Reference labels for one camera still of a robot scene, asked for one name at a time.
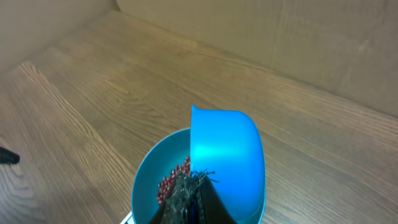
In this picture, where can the white digital kitchen scale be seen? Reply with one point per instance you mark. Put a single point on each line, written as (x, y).
(128, 219)

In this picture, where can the teal blue bowl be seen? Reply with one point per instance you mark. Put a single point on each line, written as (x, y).
(157, 163)

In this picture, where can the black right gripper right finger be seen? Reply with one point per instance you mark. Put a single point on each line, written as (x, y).
(208, 207)

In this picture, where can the blue plastic measuring scoop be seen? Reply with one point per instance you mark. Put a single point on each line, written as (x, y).
(227, 143)

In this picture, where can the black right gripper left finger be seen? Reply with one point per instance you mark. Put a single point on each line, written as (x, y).
(179, 206)

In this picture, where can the red beans in bowl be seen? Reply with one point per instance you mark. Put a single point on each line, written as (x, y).
(165, 184)

